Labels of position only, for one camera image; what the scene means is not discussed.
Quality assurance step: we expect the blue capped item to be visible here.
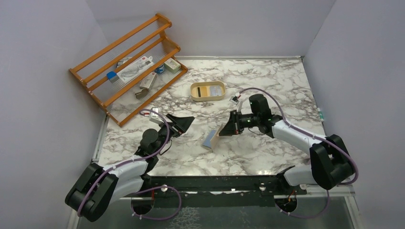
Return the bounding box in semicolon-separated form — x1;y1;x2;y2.
106;71;119;83

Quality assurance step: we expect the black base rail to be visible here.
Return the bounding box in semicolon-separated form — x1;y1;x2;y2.
128;175;307;210

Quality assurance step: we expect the beige leather card holder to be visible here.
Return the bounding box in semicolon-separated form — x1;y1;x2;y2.
202;125;225;150

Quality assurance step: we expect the orange wooden shelf rack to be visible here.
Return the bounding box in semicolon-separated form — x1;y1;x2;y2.
69;13;188;127

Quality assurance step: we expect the white flat package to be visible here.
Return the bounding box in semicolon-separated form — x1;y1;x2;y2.
117;56;154;83

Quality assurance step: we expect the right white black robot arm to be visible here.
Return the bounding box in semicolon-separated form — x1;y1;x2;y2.
218;94;355;190

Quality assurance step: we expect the beige oval tray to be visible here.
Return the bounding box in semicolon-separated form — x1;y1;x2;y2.
190;81;226;102

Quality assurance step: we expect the grey white stapler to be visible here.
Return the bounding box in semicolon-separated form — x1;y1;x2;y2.
135;72;157;100

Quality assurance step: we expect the grey blue credit card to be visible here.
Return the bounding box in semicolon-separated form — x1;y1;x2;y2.
209;85;223;97

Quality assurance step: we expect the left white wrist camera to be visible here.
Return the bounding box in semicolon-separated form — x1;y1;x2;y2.
149;107;163;125

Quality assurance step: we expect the blue white tape roll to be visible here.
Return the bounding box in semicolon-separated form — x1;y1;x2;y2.
154;64;165;74

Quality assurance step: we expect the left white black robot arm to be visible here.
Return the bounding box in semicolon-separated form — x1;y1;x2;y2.
64;114;194;222

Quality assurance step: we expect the small green white box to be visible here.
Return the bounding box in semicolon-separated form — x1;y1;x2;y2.
164;58;181;73

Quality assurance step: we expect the green white wall item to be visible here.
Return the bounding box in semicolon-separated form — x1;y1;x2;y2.
317;108;324;122

